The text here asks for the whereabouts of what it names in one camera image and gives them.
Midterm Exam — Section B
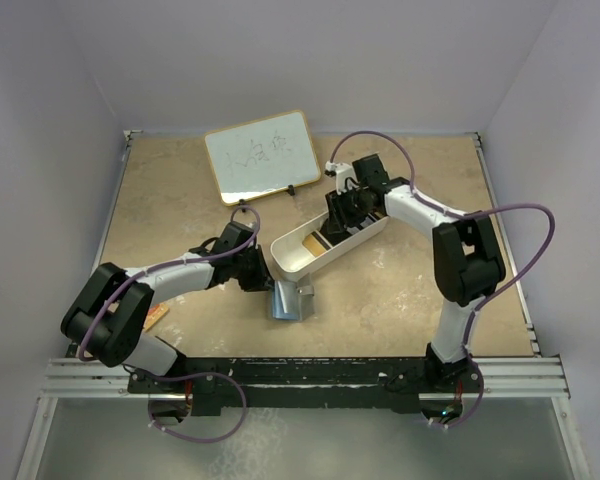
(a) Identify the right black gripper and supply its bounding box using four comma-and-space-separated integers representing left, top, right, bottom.
325, 185, 370, 234

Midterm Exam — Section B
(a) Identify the gold black striped card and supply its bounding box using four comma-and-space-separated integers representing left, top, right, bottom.
302, 231, 332, 257

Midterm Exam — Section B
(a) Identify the grey card holder wallet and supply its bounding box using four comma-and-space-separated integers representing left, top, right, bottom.
271, 277, 315, 321

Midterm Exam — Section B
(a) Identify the white oblong plastic tray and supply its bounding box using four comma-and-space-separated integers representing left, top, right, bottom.
270, 212, 388, 281

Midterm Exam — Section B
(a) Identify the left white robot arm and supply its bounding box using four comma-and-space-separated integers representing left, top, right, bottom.
60, 220, 274, 392

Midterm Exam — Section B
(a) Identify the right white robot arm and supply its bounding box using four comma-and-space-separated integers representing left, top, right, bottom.
320, 154, 506, 391

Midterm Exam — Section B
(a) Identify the orange card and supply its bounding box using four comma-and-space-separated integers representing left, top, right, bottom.
143, 303, 169, 331

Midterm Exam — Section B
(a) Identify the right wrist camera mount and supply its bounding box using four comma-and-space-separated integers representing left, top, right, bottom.
325, 161, 357, 195

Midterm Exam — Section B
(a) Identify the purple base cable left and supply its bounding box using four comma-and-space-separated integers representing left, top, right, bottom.
147, 372, 251, 444

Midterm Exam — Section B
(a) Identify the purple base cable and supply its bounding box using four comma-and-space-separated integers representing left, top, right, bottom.
147, 372, 251, 444
427, 357, 486, 431

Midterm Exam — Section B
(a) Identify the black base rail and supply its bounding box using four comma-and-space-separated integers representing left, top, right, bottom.
125, 353, 484, 417

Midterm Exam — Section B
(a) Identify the small whiteboard wooden frame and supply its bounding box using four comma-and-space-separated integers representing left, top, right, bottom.
203, 110, 322, 206

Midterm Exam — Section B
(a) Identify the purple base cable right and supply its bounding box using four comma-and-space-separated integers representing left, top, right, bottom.
427, 357, 486, 431

